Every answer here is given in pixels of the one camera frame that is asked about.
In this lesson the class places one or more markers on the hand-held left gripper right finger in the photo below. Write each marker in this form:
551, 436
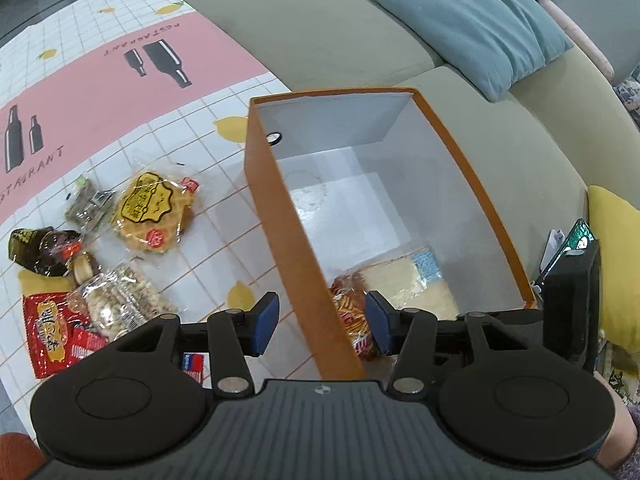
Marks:
377, 325

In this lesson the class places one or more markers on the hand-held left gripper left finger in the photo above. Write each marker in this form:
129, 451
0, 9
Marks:
267, 322

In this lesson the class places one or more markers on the red striped snack stick packet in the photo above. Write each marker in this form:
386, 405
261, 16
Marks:
350, 315

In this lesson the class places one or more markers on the orange cardboard box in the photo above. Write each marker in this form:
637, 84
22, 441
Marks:
280, 210

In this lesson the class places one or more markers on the yellow waffle cracker packet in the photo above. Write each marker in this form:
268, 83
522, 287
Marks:
145, 205

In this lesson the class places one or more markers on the small sandwich biscuit packet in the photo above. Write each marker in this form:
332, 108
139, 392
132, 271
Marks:
82, 267

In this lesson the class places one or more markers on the person's right forearm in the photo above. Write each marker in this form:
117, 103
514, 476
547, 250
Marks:
617, 437

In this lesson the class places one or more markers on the person's left forearm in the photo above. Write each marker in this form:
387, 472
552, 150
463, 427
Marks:
15, 457

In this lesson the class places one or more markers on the clear packet of dark snacks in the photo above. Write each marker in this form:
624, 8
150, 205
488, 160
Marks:
87, 207

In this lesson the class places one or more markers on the clear packet with blue label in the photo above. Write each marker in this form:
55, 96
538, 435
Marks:
400, 280

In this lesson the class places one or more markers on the green shiny packet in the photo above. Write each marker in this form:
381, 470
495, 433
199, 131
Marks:
575, 237

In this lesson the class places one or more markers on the yellow pillow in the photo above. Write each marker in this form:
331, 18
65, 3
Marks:
620, 240

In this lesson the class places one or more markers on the small red blue packet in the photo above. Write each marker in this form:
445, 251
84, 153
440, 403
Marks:
192, 367

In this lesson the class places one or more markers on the clear peanut packet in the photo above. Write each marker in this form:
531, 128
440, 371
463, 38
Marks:
125, 300

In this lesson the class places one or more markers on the small red striped packet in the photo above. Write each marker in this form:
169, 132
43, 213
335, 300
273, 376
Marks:
87, 345

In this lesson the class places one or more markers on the large red snack packet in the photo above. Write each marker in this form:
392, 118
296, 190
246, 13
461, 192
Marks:
47, 330

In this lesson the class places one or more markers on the patterned cloth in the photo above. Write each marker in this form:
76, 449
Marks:
627, 92

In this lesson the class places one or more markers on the printed checked tablecloth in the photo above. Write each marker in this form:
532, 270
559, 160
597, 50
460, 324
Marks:
165, 125

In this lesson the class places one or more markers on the dark brown snack packet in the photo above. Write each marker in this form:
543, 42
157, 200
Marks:
45, 252

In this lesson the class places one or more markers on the pink padded bar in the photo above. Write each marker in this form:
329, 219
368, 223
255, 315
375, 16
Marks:
575, 30

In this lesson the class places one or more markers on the grey-green sofa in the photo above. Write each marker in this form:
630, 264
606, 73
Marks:
310, 25

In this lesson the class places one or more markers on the blue pillow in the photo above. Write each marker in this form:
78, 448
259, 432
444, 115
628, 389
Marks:
465, 20

